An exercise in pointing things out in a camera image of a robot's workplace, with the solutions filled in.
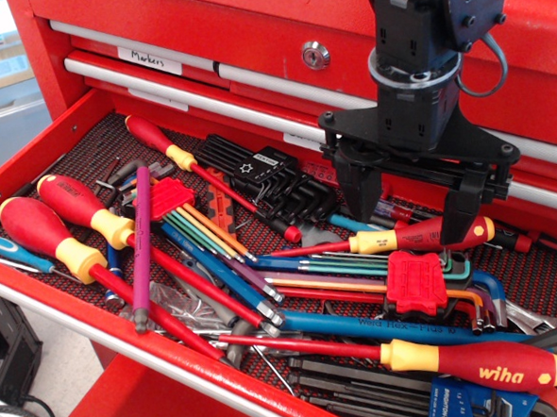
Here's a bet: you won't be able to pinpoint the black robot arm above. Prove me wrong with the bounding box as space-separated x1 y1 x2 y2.
318 0 520 245

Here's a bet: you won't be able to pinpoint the long blue Wera hex key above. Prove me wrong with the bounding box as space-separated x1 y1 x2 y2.
243 238 538 360

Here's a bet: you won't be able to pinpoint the red yellow Wiha screwdriver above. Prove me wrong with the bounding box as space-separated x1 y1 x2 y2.
219 335 557 392

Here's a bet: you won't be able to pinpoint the small red yellow screwdriver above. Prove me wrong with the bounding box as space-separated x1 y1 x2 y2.
272 216 496 258

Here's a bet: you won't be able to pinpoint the blue white handle tool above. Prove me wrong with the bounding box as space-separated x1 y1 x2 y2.
0 237 80 283

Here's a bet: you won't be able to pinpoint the red holder rainbow hex keys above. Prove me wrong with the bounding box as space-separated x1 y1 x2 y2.
149 178 284 327

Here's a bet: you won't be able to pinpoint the red clip coloured hex keys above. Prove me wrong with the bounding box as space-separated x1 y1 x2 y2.
261 251 508 334

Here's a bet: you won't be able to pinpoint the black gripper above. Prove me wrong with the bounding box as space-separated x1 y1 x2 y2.
318 59 520 245

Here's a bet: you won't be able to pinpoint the large red yellow screwdriver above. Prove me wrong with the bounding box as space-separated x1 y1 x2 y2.
0 196 228 363

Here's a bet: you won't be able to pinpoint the black red drawer liner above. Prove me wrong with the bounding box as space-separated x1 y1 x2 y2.
0 85 557 417

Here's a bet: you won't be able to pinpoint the slim red yellow screwdriver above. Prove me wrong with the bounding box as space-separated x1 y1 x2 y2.
125 115 302 243

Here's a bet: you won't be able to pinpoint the silver cabinet lock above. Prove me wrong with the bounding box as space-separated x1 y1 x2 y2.
301 41 331 70

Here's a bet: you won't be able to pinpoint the blue Brighton hex key holder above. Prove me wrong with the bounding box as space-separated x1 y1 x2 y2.
429 376 539 417

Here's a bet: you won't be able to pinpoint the orange black utility knife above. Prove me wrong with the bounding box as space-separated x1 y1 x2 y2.
206 184 236 237

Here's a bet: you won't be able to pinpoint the open red drawer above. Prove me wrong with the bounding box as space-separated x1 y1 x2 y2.
0 88 557 417

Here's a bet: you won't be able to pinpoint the red tool chest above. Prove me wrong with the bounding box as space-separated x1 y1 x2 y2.
9 0 557 209

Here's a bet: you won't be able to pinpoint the black Torx key set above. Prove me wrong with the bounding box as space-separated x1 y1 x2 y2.
194 134 340 224

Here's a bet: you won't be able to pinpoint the violet Allen key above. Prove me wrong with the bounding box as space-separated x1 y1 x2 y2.
132 164 151 334

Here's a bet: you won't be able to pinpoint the white Markers label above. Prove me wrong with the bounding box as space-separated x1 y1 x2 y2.
117 47 183 75

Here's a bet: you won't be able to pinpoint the black box on floor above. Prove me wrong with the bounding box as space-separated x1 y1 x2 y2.
0 297 42 407

